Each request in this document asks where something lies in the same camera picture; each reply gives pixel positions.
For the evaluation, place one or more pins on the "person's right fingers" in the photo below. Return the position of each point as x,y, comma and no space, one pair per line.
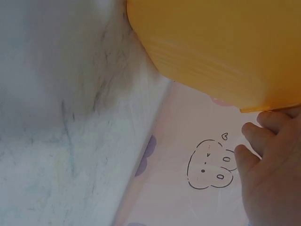
255,134

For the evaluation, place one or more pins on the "orange plastic bowl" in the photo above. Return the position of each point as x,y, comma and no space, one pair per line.
211,47

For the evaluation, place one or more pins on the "person's right hand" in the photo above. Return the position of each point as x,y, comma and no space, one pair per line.
275,179

